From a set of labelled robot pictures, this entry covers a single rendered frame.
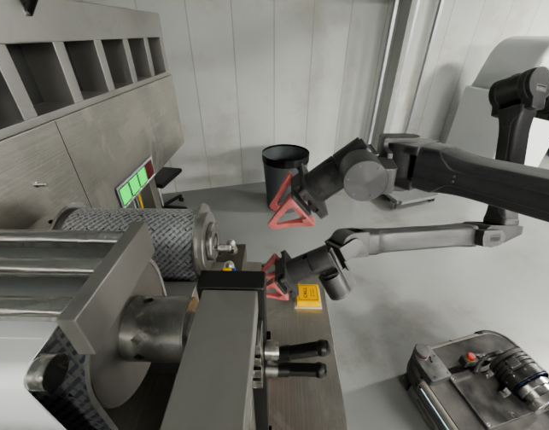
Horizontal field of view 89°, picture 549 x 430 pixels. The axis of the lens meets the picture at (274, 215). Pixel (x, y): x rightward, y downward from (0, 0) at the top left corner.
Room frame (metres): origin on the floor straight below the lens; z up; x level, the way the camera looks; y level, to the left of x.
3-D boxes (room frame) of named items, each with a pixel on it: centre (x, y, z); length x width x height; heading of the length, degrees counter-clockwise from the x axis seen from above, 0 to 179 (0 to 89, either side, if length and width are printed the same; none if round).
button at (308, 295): (0.58, -0.10, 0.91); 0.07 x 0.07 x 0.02; 89
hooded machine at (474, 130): (3.25, -2.65, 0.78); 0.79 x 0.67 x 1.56; 105
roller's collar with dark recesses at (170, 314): (0.18, 0.12, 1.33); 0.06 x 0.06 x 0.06; 89
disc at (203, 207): (0.43, 0.14, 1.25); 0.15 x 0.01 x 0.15; 179
